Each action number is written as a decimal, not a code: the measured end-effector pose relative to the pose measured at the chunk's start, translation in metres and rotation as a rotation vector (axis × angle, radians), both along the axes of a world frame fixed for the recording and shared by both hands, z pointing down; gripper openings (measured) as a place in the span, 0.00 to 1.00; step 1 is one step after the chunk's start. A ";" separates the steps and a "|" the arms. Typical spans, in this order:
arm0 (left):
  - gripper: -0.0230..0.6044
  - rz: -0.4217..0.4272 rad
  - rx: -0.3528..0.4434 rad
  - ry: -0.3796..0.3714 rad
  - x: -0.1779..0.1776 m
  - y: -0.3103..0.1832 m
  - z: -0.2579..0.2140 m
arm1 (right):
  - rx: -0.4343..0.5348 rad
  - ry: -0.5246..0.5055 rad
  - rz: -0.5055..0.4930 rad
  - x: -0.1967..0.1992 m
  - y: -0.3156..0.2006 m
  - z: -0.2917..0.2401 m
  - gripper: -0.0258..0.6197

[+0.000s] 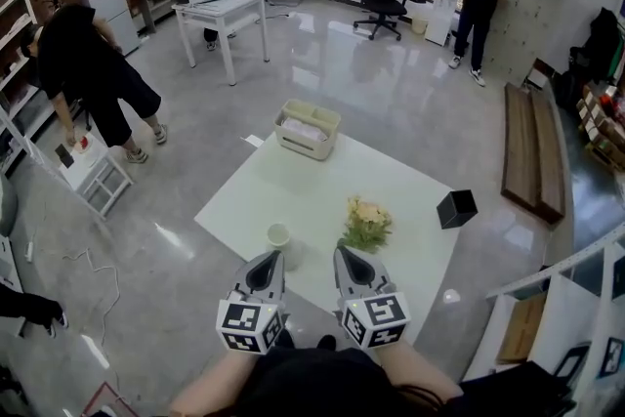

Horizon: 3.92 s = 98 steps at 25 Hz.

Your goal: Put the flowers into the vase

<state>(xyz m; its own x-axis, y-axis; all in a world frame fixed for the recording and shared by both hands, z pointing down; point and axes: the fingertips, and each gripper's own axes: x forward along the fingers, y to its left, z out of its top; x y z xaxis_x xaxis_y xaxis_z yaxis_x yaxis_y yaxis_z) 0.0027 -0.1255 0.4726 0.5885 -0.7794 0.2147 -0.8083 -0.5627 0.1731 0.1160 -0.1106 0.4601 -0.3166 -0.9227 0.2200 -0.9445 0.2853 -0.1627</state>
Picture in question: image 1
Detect brown cardboard sheet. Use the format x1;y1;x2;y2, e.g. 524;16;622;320
496;291;548;365

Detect white pegboard panel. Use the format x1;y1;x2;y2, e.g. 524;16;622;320
481;0;570;87

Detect white refrigerator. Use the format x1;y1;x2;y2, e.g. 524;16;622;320
79;0;143;58

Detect dark wooden plank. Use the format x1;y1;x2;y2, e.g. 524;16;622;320
500;82;544;211
529;88;567;226

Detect pile of cardboard boxes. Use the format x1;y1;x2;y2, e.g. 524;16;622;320
574;81;625;173

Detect small white side table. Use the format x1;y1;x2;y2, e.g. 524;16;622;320
47;130;135;220

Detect white metal rack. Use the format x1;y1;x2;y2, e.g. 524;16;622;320
0;0;56;177

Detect white water dispenser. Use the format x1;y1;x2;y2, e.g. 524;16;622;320
424;0;464;48

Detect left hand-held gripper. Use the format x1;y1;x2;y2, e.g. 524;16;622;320
216;250;287;355

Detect black hanging clothes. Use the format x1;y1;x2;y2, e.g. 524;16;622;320
567;7;622;82

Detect cream storage box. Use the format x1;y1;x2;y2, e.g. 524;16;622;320
272;98;343;163

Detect white work table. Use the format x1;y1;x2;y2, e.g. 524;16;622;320
171;0;271;87

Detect white floor cable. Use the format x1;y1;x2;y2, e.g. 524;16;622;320
22;238;122;360

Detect person's left forearm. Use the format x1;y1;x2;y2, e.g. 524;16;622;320
168;347;274;417

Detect black open box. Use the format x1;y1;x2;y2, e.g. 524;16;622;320
436;188;479;231

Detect white cubby shelf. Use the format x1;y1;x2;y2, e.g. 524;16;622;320
460;222;625;417

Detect black phone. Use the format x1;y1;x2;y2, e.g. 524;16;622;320
54;143;75;168

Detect yellow flowers bouquet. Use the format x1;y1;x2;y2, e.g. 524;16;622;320
336;195;395;256

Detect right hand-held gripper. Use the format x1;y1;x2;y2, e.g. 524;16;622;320
333;246;412;351

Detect person's right forearm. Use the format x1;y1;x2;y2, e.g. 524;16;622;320
369;340;465;402

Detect red framed board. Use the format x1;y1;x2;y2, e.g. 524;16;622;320
79;380;134;417

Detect person's black shirt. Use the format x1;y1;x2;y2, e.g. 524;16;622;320
233;346;577;417

